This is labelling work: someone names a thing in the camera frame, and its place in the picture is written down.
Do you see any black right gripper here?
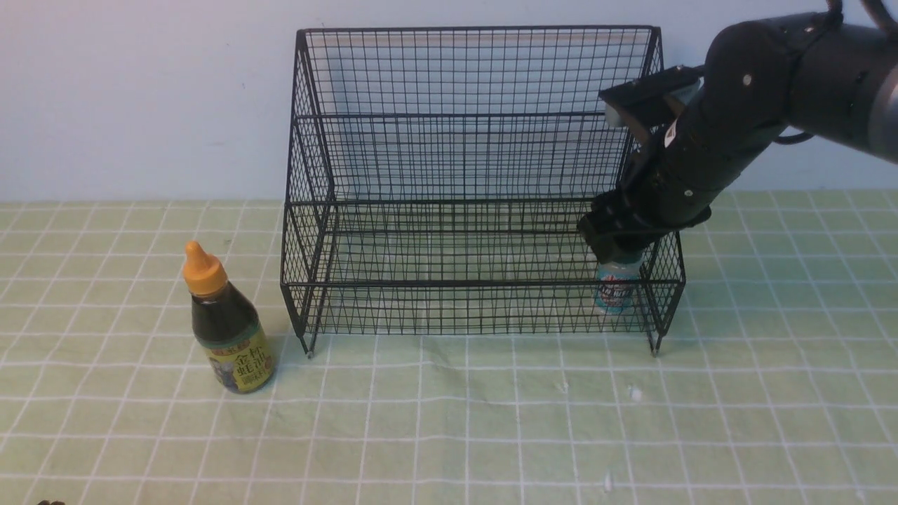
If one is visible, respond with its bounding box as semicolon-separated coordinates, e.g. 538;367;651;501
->
577;105;765;263

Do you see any green-capped pepper seasoning bottle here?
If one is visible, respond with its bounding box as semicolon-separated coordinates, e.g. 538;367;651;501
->
594;252;643;316

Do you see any orange-capped dark sauce bottle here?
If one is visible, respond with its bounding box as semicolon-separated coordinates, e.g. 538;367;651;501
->
182;241;275;394

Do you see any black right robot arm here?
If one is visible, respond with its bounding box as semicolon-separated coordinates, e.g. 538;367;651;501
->
577;1;897;263

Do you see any green checkered tablecloth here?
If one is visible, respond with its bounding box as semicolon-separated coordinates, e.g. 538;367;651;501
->
1;191;896;504

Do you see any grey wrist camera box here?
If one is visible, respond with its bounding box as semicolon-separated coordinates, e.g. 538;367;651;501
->
599;66;704;143

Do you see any black wire mesh shelf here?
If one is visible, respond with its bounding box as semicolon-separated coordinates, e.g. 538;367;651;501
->
280;25;685;357

